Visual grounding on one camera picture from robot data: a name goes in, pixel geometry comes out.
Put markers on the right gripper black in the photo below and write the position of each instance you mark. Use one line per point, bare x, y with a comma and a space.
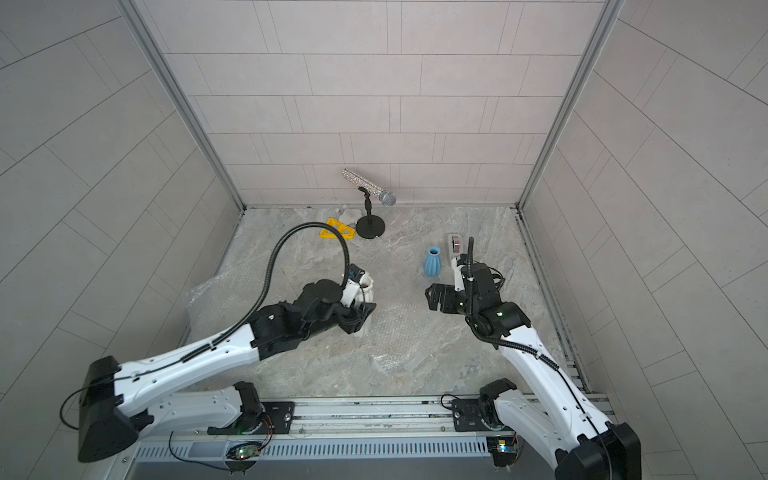
448, 291

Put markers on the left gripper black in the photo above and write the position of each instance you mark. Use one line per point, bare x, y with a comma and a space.
358, 317

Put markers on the clear bubble wrap sheet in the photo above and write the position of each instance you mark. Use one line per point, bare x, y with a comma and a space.
403, 346

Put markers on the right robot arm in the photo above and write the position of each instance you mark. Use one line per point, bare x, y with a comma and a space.
575, 438

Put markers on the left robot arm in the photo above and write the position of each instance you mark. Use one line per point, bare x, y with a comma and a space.
122, 402

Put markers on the blue ribbed vase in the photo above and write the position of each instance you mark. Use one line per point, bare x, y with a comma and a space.
432, 263

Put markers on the yellow triangle ruler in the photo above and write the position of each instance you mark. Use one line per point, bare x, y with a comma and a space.
344, 230

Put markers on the black microphone stand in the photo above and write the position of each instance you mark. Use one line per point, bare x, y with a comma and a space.
369, 226

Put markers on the white crumpled object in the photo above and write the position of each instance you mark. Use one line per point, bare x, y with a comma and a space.
350, 216

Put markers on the glitter microphone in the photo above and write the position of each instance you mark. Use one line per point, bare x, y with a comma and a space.
386, 197

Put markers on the right circuit board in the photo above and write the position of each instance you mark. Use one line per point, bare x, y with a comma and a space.
504, 451

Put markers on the circuit board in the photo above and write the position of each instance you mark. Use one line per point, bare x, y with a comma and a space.
244, 451
504, 451

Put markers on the left circuit board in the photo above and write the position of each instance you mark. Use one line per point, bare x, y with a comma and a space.
244, 451

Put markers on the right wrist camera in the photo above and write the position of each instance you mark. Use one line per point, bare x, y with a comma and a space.
458, 266

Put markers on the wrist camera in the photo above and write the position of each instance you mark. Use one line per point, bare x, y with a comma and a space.
458, 266
355, 290

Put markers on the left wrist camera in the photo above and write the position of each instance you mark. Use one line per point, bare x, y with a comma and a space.
355, 290

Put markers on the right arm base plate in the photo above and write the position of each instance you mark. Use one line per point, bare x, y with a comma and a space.
473, 415

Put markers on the aluminium mounting rail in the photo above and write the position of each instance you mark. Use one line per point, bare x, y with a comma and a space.
413, 416

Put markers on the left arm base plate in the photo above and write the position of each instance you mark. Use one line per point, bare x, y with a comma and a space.
277, 415

